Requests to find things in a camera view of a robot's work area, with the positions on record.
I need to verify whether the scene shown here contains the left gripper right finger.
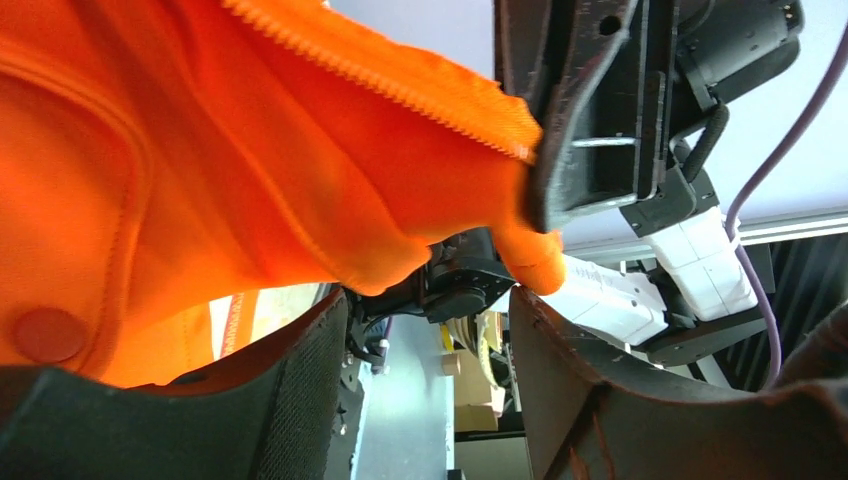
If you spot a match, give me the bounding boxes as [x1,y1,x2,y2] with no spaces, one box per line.
[509,287,847,479]

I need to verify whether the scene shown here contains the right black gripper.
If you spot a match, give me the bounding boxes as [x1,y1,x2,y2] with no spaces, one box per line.
[494,0,804,232]

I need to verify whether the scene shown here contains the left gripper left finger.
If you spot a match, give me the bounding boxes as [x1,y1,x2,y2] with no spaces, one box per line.
[1,290,349,479]

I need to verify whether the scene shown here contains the orange zip-up jacket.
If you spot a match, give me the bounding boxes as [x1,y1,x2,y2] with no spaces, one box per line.
[1,1,565,387]

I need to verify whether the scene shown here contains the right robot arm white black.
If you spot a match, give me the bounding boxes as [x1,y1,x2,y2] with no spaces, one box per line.
[493,1,847,382]

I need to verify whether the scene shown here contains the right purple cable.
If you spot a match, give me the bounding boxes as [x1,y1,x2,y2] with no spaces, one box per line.
[723,23,848,389]

